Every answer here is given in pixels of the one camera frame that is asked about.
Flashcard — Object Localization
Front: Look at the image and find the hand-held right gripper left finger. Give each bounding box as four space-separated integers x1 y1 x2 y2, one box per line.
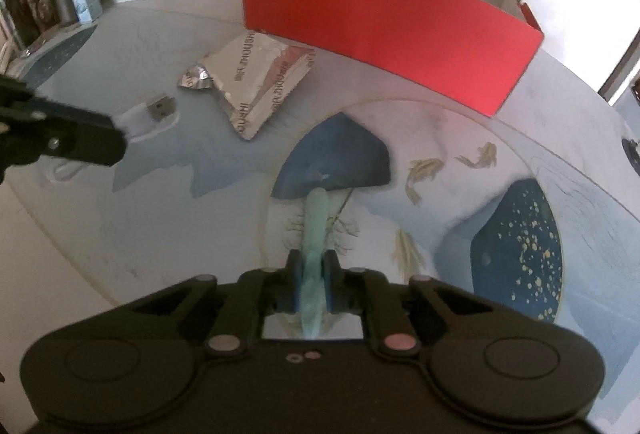
127 250 304 359

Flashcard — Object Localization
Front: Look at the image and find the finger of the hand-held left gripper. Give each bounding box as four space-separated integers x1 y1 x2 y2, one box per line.
0 76 128 167

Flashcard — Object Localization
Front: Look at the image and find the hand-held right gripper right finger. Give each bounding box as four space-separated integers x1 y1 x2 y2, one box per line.
322 250 501 359

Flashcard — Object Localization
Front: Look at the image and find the mint green plastic stick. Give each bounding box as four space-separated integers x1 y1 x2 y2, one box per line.
297 186 332 340

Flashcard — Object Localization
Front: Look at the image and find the silver foil snack packet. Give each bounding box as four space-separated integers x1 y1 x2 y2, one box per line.
177 31 317 142

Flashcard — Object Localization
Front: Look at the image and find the red cardboard box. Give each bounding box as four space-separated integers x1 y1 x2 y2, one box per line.
240 0 545 119

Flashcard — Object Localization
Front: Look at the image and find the white marble desktop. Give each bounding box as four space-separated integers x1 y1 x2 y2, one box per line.
0 0 640 365

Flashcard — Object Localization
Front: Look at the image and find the small light blue box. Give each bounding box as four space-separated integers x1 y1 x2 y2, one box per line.
69 0 104 24

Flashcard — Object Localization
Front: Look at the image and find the drinking glass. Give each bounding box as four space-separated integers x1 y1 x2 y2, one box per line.
0 0 38 49

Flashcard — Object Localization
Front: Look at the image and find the black round cable grommet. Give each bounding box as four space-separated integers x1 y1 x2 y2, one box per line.
621 139 640 175

